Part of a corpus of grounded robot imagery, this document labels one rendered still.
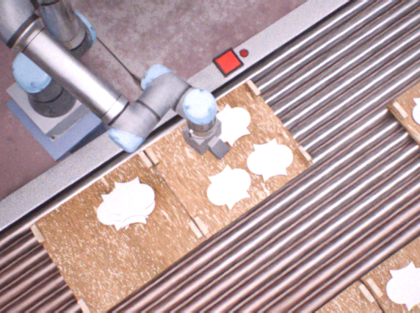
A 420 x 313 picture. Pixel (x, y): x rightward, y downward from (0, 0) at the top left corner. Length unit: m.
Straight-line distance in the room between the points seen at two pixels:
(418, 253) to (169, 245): 0.74
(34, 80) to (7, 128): 1.32
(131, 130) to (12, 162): 1.65
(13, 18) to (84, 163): 0.67
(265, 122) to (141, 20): 1.39
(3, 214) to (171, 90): 0.78
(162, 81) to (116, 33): 1.71
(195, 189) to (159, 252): 0.22
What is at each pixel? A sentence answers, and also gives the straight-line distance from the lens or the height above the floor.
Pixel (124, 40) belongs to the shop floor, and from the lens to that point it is 3.02.
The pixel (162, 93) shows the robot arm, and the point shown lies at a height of 1.42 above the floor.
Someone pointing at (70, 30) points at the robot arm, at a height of 1.27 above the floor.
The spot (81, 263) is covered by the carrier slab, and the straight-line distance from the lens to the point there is 1.77.
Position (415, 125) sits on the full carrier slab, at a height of 0.94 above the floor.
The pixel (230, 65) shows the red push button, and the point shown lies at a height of 0.93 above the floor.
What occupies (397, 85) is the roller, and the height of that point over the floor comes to 0.92.
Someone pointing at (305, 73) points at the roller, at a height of 0.92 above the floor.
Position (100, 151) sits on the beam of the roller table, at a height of 0.92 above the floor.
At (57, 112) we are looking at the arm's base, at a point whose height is 0.99.
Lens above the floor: 2.66
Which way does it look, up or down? 75 degrees down
